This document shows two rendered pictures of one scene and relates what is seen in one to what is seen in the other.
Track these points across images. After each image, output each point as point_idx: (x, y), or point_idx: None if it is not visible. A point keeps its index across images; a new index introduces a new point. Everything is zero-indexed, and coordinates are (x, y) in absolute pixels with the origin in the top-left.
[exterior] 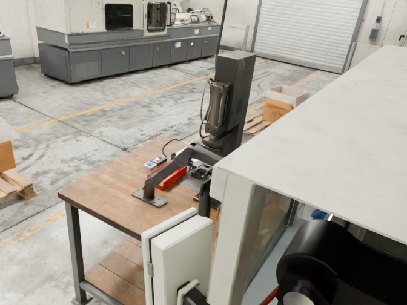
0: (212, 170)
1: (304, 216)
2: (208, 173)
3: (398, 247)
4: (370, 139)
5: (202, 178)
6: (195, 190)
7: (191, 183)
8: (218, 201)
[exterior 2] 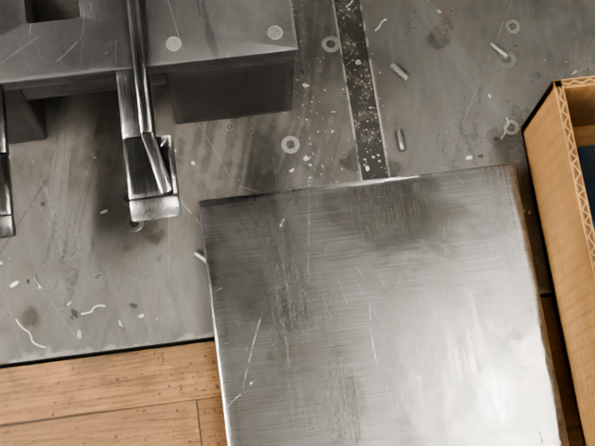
0: (151, 22)
1: None
2: (151, 111)
3: None
4: None
5: (58, 98)
6: (142, 334)
7: (18, 254)
8: (485, 373)
